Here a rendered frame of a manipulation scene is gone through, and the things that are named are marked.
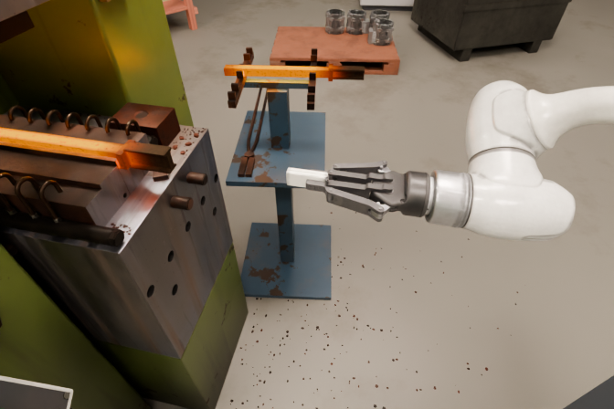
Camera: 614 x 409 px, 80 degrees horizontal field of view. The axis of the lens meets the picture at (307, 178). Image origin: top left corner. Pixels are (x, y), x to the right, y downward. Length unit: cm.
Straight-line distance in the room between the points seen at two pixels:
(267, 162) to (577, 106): 82
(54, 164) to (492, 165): 76
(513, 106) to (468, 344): 115
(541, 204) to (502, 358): 113
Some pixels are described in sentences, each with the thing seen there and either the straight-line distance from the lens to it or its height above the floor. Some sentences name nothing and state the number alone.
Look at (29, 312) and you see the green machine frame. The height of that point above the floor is 77.
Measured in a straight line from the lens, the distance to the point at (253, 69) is 111.
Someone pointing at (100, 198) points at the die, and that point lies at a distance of 74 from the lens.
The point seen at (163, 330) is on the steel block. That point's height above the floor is 63.
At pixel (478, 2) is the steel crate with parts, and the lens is 350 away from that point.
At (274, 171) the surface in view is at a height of 68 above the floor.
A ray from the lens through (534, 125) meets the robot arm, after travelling 67.
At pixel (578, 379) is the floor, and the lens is 180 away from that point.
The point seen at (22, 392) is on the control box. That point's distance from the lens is 52.
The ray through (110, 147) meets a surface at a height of 101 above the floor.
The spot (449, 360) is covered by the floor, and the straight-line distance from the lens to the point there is 162.
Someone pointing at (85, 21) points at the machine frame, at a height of 115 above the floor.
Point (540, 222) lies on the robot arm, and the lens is 64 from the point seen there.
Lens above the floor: 142
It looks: 42 degrees down
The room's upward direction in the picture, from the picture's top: straight up
